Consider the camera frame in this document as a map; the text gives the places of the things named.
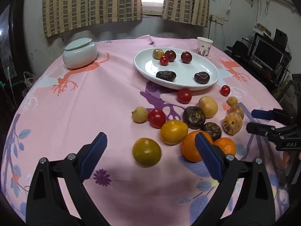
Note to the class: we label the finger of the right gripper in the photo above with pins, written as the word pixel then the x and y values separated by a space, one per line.
pixel 260 129
pixel 274 114

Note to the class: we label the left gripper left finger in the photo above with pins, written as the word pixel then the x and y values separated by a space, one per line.
pixel 45 202

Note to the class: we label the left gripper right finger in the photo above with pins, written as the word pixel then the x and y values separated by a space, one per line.
pixel 255 203

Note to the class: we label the striped tan passion fruit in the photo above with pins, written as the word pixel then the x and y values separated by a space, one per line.
pixel 232 123

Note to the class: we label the speckled brown round fruit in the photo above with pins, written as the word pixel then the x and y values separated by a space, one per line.
pixel 236 108

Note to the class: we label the small orange tangerine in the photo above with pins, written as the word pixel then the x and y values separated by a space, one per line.
pixel 226 145

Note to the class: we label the small yellow longan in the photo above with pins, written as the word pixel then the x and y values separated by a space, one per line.
pixel 232 101

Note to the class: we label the dark water chestnut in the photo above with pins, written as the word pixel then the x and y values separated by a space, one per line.
pixel 194 117
pixel 212 129

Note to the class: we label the red cherry tomato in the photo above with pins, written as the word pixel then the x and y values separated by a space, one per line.
pixel 184 96
pixel 225 90

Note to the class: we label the large orange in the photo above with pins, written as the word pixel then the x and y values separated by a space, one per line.
pixel 188 148

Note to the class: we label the yellow orange tomato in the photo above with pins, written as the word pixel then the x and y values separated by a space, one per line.
pixel 173 132

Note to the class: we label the yellow green tomato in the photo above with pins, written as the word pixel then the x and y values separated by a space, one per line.
pixel 146 152

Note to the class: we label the pale yellow longan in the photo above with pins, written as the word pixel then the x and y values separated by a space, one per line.
pixel 140 115

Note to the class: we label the black monitor on rack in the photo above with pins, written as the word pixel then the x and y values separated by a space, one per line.
pixel 267 54

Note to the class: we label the large tan round fruit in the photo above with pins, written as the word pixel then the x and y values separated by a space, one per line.
pixel 208 106

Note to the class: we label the dark chestnut on plate right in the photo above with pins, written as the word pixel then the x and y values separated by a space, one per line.
pixel 202 77

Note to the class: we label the dark chestnut on plate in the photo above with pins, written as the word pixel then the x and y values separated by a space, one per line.
pixel 202 77
pixel 166 75

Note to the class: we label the floral paper cup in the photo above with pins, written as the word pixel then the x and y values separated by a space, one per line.
pixel 203 46

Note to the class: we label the dark red plum right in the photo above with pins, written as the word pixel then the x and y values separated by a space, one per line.
pixel 186 57

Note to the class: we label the dark red plum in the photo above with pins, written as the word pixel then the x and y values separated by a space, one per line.
pixel 186 57
pixel 171 55

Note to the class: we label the white oval plate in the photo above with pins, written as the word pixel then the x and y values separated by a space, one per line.
pixel 148 66

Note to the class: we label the dark chestnut on plate left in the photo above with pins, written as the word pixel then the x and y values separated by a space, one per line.
pixel 166 75

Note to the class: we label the dark red plum left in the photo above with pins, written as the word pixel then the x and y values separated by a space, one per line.
pixel 171 55

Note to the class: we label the pink patterned tablecloth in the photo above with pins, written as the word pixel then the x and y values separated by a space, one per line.
pixel 66 109

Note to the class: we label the small red tomato on plate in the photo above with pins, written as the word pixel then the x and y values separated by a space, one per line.
pixel 164 61

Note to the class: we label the yellow green fruit on plate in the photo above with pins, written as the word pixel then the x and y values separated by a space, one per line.
pixel 158 53

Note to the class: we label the right checkered curtain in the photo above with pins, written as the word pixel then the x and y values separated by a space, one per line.
pixel 194 12

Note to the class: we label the checkered curtain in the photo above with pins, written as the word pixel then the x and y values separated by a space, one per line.
pixel 60 16
pixel 194 12

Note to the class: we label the white lidded ceramic jar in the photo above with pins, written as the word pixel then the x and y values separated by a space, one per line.
pixel 79 53

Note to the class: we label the left checkered curtain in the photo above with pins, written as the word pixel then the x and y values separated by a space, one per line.
pixel 60 16

